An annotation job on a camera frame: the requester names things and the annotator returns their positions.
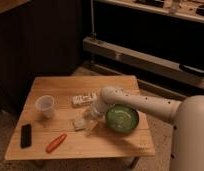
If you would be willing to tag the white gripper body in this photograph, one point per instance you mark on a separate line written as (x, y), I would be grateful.
(97, 110)

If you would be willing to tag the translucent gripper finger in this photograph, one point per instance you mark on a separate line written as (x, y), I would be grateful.
(82, 113)
(90, 125)

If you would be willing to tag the white sponge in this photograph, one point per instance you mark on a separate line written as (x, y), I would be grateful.
(80, 124)

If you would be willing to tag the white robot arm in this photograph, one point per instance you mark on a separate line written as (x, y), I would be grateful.
(186, 117)

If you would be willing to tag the green ceramic bowl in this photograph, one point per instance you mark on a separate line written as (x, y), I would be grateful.
(122, 119)

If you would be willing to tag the white box on table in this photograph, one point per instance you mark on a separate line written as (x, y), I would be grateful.
(84, 99)

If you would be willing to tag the wooden table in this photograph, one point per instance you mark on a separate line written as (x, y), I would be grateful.
(101, 143)

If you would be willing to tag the orange carrot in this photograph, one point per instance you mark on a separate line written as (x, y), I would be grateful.
(55, 143)

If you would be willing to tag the black rectangular object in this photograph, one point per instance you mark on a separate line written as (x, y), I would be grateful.
(26, 136)

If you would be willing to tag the vertical metal pole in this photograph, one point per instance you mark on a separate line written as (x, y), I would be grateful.
(93, 33)

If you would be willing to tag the metal beam shelf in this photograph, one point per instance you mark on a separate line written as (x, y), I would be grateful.
(140, 60)

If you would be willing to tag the dark wooden cabinet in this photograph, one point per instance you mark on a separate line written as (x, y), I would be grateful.
(39, 38)

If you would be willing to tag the upper workbench shelf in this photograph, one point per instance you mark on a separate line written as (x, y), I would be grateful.
(181, 9)

